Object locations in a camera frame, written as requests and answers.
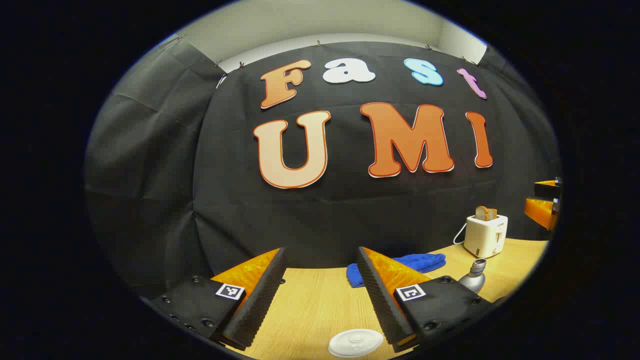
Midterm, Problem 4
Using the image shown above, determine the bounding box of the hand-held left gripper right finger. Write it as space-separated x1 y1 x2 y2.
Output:
356 246 496 353

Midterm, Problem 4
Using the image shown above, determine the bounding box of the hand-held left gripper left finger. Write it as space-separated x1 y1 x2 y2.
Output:
150 247 289 351

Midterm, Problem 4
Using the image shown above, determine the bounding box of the white teacup lid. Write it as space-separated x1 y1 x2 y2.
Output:
328 328 385 359

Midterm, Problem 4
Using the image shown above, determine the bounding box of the silver water bottle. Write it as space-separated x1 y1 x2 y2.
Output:
457 258 487 295

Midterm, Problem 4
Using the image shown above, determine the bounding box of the blue towel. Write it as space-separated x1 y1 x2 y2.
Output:
346 253 447 288

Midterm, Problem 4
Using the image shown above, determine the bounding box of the white toaster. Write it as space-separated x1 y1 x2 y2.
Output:
463 214 509 259

